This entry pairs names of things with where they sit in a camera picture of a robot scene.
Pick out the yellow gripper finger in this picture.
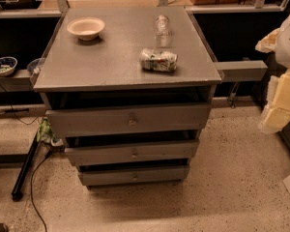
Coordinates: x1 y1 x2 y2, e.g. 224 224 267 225
258 70 290 133
255 28 279 53

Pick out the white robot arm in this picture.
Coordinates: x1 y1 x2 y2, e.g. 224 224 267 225
255 15 290 133

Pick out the grey top drawer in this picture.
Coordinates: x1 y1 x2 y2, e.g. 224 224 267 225
46 103 210 138

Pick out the grey drawer cabinet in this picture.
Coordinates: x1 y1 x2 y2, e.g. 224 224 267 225
32 6 223 189

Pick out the grey side shelf block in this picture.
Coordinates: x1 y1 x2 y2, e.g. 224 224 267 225
215 60 268 82

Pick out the clear plastic bottle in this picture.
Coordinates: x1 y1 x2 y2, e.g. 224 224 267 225
156 14 170 47

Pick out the crushed green white can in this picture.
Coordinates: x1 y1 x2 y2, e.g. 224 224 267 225
139 48 178 73

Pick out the beige bowl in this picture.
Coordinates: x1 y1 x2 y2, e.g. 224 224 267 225
67 17 105 41

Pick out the clear glass bowl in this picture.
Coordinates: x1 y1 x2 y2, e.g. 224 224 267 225
26 58 44 75

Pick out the green white bag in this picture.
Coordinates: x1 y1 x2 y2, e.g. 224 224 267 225
36 117 64 147

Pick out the grey left counter shelf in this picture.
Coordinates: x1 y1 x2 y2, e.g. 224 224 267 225
0 70 33 93

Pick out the blue patterned bowl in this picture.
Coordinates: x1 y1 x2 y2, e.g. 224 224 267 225
0 56 17 76

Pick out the black pole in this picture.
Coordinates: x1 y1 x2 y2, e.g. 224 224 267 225
11 136 39 202

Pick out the black floor cable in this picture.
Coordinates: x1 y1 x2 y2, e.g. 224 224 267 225
29 150 52 232

